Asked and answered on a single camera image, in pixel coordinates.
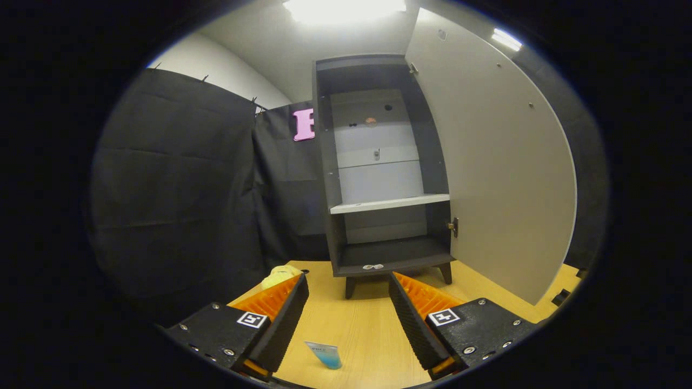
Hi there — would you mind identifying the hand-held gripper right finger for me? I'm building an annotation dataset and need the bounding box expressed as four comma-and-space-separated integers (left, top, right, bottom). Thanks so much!
388, 271, 541, 380

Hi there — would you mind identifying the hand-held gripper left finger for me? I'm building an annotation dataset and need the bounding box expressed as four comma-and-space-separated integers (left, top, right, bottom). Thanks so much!
165, 273, 310, 381

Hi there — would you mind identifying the white and blue tube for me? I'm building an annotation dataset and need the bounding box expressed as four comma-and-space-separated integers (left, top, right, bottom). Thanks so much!
304, 341, 343, 370

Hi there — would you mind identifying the pale yellow object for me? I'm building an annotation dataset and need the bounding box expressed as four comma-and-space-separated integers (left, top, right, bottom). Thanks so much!
261, 265, 302, 291

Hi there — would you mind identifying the black backdrop cloth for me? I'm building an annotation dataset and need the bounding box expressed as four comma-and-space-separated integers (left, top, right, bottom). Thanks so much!
89, 68, 609, 325

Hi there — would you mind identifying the double strip ceiling light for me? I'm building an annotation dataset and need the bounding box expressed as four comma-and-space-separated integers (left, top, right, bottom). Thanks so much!
491, 28, 523, 52

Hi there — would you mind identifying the large ceiling light panel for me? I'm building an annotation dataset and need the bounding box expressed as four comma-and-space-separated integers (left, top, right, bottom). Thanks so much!
282, 0, 407, 25

